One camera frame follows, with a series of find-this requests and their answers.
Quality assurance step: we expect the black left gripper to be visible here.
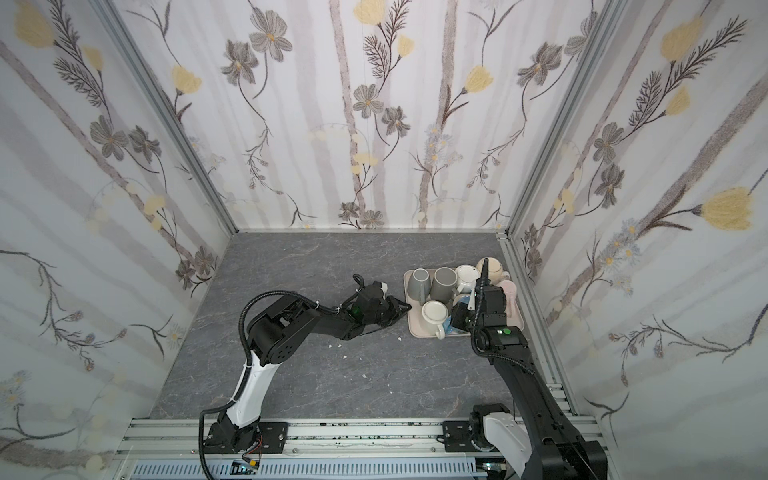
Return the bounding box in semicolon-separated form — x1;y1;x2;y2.
363;297;415;329

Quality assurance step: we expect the beige plastic tray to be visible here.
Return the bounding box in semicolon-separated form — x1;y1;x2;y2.
403;268;526;340

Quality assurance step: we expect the light grey mug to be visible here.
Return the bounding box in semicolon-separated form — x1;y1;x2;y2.
406;268;431;305

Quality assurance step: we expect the white mug red inside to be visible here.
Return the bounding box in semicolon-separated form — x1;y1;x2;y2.
421;300;449;340

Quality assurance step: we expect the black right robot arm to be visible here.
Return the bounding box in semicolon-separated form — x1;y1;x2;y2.
468;285;608;479

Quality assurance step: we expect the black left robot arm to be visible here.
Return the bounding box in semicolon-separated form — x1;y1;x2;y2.
198;274;412;455

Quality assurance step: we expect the pink mug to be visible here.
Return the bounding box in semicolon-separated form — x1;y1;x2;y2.
498;280;525;330

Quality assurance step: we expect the cream round mug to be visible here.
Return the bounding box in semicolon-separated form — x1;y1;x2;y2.
476;257;510;285

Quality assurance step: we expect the dark grey mug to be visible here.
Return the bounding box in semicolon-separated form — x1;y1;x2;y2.
430;267;458;304

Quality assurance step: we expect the right corner aluminium profile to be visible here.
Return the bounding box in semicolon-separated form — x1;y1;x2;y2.
504;0;629;237

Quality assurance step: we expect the corner aluminium profile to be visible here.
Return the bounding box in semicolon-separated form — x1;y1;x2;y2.
504;0;629;237
89;0;239;236

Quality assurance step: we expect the left corner aluminium profile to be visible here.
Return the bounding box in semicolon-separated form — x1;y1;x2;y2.
89;0;239;236

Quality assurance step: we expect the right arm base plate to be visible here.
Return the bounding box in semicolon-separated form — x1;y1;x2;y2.
440;420;479;453

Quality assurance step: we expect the white vented cable duct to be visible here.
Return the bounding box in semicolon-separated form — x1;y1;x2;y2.
130;458;488;480

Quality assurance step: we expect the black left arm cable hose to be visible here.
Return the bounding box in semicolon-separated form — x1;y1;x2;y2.
197;290;319;480

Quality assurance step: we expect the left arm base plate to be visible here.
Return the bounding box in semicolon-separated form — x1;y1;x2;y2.
251;421;289;454

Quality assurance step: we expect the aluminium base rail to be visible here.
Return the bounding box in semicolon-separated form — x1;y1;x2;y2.
113;416;610;460

